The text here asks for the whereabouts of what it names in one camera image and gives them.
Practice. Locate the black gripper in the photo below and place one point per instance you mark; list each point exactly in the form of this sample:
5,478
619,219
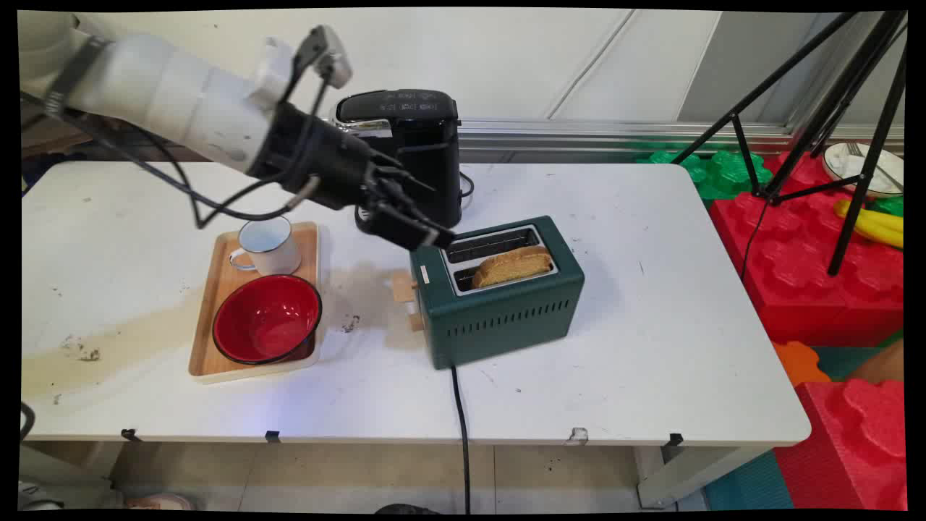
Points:
318,163

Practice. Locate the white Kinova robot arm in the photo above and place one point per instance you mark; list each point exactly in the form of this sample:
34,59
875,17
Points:
166,90

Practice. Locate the black coffee machine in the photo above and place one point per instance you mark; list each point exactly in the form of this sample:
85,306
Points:
416,145

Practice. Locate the toasted bread slice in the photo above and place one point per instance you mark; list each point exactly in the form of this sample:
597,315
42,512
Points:
514,266

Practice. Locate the white enamel mug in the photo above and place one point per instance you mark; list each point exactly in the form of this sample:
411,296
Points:
268,246

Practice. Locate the green two-slot toaster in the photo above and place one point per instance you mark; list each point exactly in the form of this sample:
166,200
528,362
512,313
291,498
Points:
506,307

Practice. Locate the red enamel bowl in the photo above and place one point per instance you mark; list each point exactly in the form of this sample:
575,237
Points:
266,318

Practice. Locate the wooden serving tray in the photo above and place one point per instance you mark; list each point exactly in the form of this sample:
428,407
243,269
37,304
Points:
224,311

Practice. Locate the green foam block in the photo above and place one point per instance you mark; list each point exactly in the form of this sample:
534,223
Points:
712,170

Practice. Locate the large red foam block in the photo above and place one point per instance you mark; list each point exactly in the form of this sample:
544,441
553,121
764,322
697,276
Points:
803,268

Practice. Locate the orange foam block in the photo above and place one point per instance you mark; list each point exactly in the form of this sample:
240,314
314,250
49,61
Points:
799,362

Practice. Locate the white bowl with fork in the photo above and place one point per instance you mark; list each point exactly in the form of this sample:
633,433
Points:
857,163

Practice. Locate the yellow banana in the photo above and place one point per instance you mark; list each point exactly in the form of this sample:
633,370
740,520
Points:
875,226

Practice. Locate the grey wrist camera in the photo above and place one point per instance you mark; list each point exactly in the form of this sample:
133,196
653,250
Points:
324,52

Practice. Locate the black camera tripod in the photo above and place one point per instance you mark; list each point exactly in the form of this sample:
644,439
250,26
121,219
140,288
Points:
825,108

